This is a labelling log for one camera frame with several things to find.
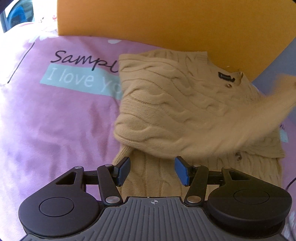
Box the beige cable-knit sweater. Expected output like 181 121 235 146
113 49 295 198

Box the pink printed bed sheet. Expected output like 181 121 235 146
0 22 296 241

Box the grey headboard panel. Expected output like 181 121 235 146
252 39 296 94

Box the orange headboard panel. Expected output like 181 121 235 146
57 0 295 81

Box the white washing machine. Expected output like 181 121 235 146
1 1 34 33

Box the black cable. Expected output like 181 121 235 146
285 177 296 191

